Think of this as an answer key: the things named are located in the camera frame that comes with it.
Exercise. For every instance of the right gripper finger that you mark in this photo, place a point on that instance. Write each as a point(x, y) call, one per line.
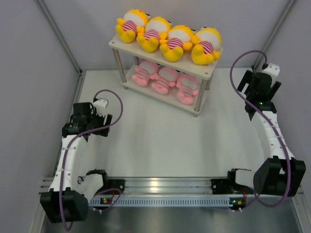
point(275, 88)
point(247, 78)

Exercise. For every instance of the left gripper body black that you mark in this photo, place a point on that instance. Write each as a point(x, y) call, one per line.
point(96, 121)

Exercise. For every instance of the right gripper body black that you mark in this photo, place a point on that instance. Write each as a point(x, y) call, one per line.
point(269, 91)

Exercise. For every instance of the yellow plush toy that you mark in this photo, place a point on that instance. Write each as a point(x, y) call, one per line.
point(132, 23)
point(207, 43)
point(178, 40)
point(155, 30)

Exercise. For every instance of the pink plush toy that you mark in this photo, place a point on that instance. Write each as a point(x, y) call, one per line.
point(165, 78)
point(144, 71)
point(188, 88)

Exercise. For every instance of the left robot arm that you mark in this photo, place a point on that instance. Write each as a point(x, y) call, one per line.
point(77, 179)

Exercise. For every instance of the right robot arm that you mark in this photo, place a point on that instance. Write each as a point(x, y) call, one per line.
point(281, 171)

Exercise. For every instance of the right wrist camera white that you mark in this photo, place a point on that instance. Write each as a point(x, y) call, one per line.
point(272, 70)

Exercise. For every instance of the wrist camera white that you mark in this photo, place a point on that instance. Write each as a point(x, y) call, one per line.
point(272, 70)
point(101, 106)

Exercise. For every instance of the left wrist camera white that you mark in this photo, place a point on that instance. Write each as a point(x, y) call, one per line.
point(101, 106)

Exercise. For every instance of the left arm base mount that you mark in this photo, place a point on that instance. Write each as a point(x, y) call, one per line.
point(113, 183)

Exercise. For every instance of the aluminium front rail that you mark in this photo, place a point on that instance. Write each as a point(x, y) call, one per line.
point(166, 192)

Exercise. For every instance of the aluminium corner post right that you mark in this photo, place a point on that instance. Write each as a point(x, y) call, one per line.
point(289, 6)

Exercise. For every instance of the aluminium corner post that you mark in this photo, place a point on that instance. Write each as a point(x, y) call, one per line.
point(289, 6)
point(51, 21)

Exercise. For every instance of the aluminium corner post left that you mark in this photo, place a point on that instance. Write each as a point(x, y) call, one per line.
point(51, 21)

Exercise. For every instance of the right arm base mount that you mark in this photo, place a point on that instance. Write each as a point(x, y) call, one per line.
point(224, 186)

